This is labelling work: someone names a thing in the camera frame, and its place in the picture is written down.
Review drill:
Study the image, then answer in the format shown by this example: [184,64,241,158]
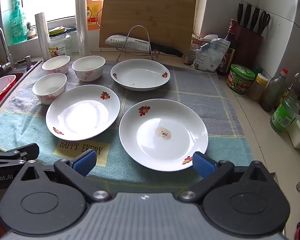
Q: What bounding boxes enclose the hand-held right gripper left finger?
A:
[20,149,111,203]

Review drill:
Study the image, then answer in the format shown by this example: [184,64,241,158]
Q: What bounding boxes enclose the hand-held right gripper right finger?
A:
[178,152,277,203]

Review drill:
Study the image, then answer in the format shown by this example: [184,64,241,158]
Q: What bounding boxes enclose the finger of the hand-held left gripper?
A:
[0,142,40,167]

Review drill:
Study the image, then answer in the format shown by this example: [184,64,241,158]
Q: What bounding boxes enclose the bamboo cutting board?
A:
[99,0,197,57]

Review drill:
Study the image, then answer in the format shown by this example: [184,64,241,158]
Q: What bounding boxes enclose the green dish soap bottle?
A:
[9,0,28,43]

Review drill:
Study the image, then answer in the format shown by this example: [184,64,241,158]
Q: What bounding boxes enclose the glass jar with green lid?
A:
[48,27,73,57]

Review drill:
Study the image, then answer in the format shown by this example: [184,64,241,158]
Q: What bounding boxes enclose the glass bottle with red cap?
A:
[260,68,289,113]

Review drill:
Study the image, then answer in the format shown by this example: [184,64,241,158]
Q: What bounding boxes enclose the red food packet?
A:
[184,39,203,65]

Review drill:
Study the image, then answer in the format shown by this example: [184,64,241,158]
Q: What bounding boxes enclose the grey and teal checked cloth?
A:
[0,61,254,196]

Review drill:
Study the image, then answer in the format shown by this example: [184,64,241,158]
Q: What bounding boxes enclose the tall cling film roll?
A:
[75,0,88,56]

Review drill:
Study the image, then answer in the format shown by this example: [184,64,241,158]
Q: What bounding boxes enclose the steel faucet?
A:
[0,26,15,71]

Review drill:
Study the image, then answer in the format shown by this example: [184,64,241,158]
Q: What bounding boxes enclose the steel soap dispenser pump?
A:
[17,55,32,71]

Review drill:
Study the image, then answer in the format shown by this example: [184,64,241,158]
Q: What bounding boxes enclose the steel kitchen sink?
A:
[0,59,43,121]

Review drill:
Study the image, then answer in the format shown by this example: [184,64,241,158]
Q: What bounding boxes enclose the white oval dish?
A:
[0,75,17,103]

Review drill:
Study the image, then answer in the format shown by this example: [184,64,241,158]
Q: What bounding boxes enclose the orange cooking wine jug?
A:
[81,0,104,31]

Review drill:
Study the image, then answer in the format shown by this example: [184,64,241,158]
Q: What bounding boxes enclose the green plastic bottle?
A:
[270,97,300,134]

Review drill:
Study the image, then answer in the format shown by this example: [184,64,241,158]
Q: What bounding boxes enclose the dark soy sauce bottle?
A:
[216,19,239,76]

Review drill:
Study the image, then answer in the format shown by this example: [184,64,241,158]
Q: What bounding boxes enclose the small potted plant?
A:
[26,22,37,40]

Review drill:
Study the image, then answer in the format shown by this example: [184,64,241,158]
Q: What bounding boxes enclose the black-handled scissors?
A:
[258,10,271,35]

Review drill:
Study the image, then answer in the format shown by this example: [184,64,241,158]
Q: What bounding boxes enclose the black-handled kitchen knife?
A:
[105,35,184,58]

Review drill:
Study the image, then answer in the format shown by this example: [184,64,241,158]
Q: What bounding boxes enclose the steel wire rack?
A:
[116,25,174,61]

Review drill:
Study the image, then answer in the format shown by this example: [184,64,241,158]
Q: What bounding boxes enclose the black-handled block knife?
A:
[250,6,261,32]
[243,3,252,28]
[237,2,245,26]

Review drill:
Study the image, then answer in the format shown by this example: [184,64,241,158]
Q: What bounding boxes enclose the white bowl with pink flowers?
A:
[32,73,67,105]
[71,56,106,82]
[42,55,71,75]

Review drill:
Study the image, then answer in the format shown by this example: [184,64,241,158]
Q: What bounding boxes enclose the yellow-lidded spice jar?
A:
[247,73,269,102]

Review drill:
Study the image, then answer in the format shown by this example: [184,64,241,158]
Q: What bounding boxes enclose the white food packet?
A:
[191,38,231,72]

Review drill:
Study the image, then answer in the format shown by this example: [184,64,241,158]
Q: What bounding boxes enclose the window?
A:
[17,0,188,27]

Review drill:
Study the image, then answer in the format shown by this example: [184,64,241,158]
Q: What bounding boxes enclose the white fruit-print plate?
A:
[45,84,121,141]
[110,59,171,91]
[119,99,209,172]

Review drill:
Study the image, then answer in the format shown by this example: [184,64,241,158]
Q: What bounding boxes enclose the brown knife block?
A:
[236,25,264,71]

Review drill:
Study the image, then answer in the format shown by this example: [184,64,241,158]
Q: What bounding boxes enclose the red wash basin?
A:
[0,72,25,113]

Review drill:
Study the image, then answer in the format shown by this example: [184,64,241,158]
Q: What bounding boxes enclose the green-lidded sauce jar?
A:
[226,64,256,94]

